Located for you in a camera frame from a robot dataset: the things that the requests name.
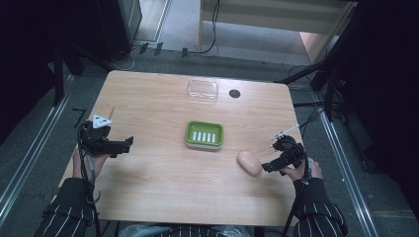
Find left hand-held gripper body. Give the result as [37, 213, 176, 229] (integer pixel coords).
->
[78, 114, 117, 156]

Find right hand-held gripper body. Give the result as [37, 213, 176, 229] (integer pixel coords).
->
[270, 123, 307, 172]

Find pink soap bar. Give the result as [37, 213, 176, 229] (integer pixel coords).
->
[236, 150, 264, 178]

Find person's right hand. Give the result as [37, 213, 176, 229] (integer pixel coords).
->
[282, 157, 324, 183]

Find person's left hand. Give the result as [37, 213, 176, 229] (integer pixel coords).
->
[72, 147, 111, 181]

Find green soap dish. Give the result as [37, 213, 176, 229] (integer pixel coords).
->
[184, 119, 225, 151]

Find black metal stand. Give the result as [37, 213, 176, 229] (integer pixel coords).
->
[275, 19, 360, 122]
[48, 39, 87, 107]

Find clear plastic container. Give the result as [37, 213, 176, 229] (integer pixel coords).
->
[186, 79, 219, 103]

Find person's torso striped clothing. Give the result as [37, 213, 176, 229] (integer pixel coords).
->
[118, 223, 255, 237]

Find black cabinet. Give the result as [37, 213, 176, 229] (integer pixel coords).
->
[95, 0, 143, 63]

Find light wooden shelf unit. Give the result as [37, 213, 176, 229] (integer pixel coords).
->
[197, 0, 359, 65]

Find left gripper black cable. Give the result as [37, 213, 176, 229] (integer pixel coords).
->
[76, 120, 103, 237]

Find black floor cables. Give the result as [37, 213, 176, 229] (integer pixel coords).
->
[286, 63, 334, 139]

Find metal floor rail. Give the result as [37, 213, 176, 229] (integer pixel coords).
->
[312, 93, 379, 237]
[0, 76, 75, 228]

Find white floor cable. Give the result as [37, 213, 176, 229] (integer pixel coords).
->
[110, 45, 142, 72]

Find black hanging cable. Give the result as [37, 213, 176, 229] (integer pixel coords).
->
[189, 0, 221, 56]

